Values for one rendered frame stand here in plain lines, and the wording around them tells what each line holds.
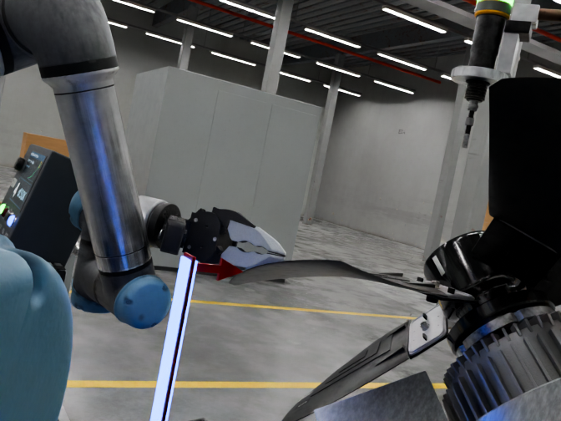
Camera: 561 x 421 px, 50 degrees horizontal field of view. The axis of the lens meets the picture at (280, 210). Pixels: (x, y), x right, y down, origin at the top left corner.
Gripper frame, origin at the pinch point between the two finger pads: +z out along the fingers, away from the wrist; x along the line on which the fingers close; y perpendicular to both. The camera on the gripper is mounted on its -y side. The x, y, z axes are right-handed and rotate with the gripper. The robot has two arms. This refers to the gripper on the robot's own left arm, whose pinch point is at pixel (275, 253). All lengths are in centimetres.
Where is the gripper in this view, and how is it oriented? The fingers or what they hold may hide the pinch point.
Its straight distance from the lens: 82.7
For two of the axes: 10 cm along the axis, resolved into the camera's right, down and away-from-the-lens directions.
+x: -2.3, 9.7, -0.5
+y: 3.5, 1.3, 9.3
